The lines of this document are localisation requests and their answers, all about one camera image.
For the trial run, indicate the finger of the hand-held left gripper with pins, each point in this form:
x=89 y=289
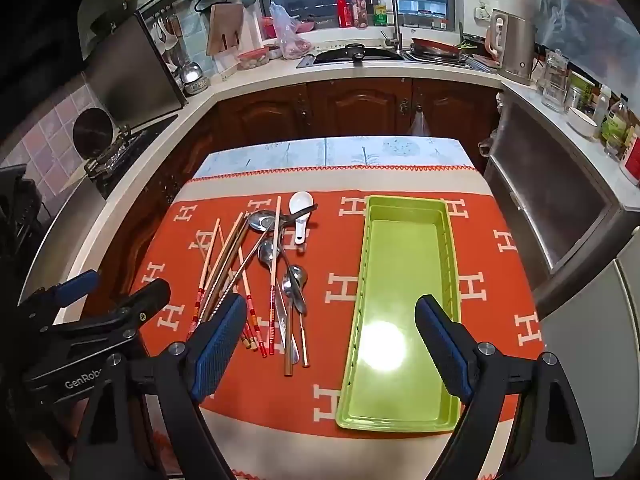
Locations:
x=75 y=287
x=145 y=300

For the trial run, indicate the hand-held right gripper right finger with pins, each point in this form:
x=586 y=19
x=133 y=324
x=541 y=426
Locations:
x=445 y=345

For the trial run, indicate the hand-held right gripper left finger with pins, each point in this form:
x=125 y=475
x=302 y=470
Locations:
x=220 y=345

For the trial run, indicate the pale red-banded chopstick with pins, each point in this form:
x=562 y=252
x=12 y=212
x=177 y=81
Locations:
x=213 y=255
x=206 y=270

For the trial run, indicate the bundle of chopsticks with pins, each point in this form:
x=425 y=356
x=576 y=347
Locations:
x=273 y=285

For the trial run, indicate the metal spoon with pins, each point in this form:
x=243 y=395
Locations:
x=288 y=292
x=267 y=255
x=260 y=222
x=297 y=275

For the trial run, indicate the brown wooden chopstick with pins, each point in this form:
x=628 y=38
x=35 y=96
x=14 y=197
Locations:
x=227 y=255

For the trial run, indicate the green plastic tray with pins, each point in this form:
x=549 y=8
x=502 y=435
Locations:
x=400 y=260

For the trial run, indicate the white spoon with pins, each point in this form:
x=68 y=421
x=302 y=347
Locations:
x=300 y=202

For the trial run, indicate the black appliance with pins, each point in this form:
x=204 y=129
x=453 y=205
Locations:
x=20 y=200

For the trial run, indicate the orange letter-print blanket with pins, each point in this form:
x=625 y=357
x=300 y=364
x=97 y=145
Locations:
x=325 y=250

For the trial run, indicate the round dark pan lid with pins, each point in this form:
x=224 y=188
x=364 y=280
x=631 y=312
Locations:
x=92 y=132

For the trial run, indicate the gas stove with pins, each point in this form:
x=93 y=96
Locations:
x=135 y=142

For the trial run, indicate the pale blue tablecloth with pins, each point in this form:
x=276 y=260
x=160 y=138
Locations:
x=300 y=155

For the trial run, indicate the patterned bowl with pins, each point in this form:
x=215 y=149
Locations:
x=195 y=86

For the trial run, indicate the hanging plastic bag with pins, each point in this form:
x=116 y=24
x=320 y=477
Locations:
x=419 y=125

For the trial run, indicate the steel splash panel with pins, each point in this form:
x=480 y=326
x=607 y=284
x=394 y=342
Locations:
x=135 y=70

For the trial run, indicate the black range hood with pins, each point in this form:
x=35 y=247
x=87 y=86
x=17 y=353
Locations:
x=45 y=60

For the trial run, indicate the white ladle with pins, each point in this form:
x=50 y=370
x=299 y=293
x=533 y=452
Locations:
x=167 y=40

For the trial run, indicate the white bowl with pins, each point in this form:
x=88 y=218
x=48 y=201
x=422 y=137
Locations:
x=582 y=122

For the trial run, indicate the red lid food container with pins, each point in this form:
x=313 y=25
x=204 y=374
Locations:
x=252 y=59

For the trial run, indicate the red label white container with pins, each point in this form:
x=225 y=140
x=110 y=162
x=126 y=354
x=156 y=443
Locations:
x=631 y=157

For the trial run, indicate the green label oil bottle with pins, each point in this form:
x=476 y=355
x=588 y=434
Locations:
x=615 y=127

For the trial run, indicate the glass pitcher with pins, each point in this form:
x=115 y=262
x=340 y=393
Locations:
x=554 y=85

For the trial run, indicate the wooden cutting board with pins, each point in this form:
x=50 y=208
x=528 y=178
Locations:
x=222 y=25

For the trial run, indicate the steel sink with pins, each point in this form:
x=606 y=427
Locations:
x=306 y=62

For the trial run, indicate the green label jar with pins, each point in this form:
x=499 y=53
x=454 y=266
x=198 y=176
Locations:
x=581 y=91

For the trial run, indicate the clear plastic bottle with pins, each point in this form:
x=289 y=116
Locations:
x=604 y=102

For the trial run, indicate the plastic bag of food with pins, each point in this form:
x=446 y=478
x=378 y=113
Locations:
x=290 y=40

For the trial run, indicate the red frying pan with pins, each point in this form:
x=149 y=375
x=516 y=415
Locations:
x=435 y=46

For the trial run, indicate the red bowl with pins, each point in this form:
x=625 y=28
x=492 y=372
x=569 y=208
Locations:
x=270 y=26

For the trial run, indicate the steel electric kettle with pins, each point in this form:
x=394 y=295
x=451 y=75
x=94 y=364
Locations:
x=517 y=50

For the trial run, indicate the black pan lid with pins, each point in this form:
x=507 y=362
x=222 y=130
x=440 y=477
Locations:
x=350 y=55

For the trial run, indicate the row of small jars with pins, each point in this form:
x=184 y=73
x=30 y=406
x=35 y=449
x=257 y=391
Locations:
x=425 y=19

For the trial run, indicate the steel faucet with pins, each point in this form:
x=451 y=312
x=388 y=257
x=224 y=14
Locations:
x=395 y=20

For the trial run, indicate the green label soap bottle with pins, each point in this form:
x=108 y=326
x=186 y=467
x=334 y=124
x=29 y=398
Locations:
x=381 y=12

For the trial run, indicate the pink bottle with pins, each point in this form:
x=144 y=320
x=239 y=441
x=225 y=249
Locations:
x=359 y=10

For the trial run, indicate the red spray bottle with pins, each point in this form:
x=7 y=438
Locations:
x=344 y=10

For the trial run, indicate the translucent plastic sheet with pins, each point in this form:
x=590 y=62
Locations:
x=590 y=25

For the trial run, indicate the wall outlet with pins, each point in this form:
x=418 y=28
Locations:
x=481 y=12

